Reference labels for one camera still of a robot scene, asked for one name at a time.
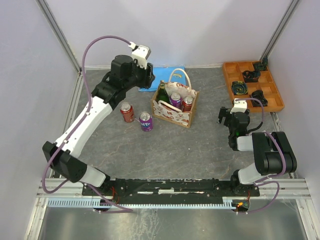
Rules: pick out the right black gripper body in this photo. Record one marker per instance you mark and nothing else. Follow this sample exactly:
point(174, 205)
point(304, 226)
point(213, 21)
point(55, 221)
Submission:
point(229, 118)

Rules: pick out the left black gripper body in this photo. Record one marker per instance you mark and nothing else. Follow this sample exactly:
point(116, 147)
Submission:
point(142, 78)

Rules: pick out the red soda can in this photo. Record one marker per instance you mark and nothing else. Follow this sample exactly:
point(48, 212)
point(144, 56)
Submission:
point(127, 112)
point(187, 104)

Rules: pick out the purple soda can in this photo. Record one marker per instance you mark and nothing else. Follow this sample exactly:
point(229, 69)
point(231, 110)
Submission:
point(175, 100)
point(146, 121)

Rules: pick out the patterned canvas tote bag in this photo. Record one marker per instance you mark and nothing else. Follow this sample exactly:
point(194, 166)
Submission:
point(165, 111)

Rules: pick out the purple soda can front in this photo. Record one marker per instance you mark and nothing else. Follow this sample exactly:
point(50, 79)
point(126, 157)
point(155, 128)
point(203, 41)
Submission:
point(146, 121)

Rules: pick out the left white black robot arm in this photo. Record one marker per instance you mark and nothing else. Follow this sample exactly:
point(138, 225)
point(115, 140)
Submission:
point(126, 73)

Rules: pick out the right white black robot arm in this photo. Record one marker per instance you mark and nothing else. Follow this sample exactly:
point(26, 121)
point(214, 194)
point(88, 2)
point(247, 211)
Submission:
point(272, 153)

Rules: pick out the dark green glass bottle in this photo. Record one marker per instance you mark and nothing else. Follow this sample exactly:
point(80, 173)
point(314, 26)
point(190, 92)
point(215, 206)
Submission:
point(162, 94)

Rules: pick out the rolled dark sock left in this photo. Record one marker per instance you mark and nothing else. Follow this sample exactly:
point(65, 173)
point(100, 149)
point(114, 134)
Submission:
point(239, 88)

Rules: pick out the rolled dark sock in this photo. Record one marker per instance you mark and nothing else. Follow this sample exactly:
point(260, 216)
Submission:
point(261, 65)
point(251, 76)
point(239, 88)
point(258, 94)

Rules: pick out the blue printed folded cloth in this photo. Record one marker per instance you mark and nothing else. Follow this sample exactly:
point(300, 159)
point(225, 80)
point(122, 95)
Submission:
point(163, 73)

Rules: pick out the rolled dark sock bottom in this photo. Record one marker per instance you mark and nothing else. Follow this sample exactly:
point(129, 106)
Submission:
point(258, 94)

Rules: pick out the orange compartment tray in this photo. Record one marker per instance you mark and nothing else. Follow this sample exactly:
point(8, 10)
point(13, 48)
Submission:
point(233, 71)

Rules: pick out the rolled dark sock middle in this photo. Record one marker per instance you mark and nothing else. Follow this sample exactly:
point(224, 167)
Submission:
point(251, 76)

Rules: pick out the rolled dark sock top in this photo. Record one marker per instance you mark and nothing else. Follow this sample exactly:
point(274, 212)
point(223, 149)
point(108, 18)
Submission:
point(261, 65)

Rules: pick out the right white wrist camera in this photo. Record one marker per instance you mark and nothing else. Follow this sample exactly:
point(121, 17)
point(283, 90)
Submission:
point(239, 105)

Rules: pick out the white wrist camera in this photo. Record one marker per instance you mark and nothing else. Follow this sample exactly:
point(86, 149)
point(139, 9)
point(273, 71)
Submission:
point(140, 54)
point(239, 105)

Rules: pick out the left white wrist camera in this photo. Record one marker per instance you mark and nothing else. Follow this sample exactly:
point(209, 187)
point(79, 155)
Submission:
point(140, 54)

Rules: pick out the blue slotted cable duct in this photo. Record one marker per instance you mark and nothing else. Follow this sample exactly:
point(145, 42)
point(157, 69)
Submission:
point(97, 204)

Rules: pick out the aluminium frame rail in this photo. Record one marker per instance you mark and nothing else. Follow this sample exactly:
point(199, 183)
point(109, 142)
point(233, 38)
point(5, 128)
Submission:
point(291, 188)

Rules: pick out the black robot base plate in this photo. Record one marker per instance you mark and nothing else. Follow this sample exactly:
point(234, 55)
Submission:
point(175, 191)

